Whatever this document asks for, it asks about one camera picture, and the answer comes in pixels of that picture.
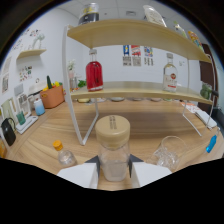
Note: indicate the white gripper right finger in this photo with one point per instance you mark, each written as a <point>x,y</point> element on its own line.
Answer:
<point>150,173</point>

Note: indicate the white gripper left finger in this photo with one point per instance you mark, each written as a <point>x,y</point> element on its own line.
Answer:
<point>78,175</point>

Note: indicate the clear bottle with orange cap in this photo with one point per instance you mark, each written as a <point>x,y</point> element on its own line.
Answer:
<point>66,156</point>

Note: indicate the glass jar with cork lid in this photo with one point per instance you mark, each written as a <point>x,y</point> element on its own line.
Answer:
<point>113,133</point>

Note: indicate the blue liquid glass bottle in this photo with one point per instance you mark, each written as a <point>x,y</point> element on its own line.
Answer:
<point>211,144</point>

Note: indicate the clear glass cup with ice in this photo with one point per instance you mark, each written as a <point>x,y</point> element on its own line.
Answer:
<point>166,155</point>

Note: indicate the green cup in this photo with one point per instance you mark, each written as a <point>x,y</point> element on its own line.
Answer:
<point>20,118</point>

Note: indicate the white tray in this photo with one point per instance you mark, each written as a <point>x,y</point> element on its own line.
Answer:
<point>28,126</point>

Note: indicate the white notebook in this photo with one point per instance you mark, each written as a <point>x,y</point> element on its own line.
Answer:
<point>206,119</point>

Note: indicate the orange storage basket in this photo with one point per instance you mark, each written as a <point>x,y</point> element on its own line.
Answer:
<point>52,98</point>

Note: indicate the black kettle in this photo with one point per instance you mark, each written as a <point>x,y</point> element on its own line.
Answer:
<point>8,131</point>

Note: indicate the green potted plant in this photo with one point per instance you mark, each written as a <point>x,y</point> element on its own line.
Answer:
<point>82,84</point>

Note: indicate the clear bottle with red label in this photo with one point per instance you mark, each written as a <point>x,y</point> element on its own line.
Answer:
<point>170,80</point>

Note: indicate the white countertop appliance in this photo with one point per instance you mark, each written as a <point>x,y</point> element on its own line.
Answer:
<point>36,88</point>

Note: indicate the red liquid glass bottle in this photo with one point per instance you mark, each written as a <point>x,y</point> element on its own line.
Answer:
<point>94,76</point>

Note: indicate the small flower vase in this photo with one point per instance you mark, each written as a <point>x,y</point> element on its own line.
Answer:
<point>71,68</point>

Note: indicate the brown wooden door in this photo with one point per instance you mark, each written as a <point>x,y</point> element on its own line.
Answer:
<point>205,71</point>

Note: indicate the white vase with pale flowers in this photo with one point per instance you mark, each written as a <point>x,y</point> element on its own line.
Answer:
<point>38,41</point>

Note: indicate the two-tier wooden shelf rack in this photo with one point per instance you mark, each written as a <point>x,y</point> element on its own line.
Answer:
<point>133,33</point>

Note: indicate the clear bottle with green cap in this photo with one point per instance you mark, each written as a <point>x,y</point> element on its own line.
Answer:
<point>180,30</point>

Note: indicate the black and silver can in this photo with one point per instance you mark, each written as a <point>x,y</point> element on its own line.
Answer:
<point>89,15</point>

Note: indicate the colourful wall sticker sheet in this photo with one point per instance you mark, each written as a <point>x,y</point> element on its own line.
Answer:
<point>25,73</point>

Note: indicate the pale multicolour wall poster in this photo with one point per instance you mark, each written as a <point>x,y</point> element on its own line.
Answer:
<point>148,51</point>

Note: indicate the red wall poster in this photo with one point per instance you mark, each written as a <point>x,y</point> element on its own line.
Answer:
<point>135,50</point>

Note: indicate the blue wall poster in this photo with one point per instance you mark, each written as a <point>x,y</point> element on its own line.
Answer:
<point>126,50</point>

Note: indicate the wooden wall shelf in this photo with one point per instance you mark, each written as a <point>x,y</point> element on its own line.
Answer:
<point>31,52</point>

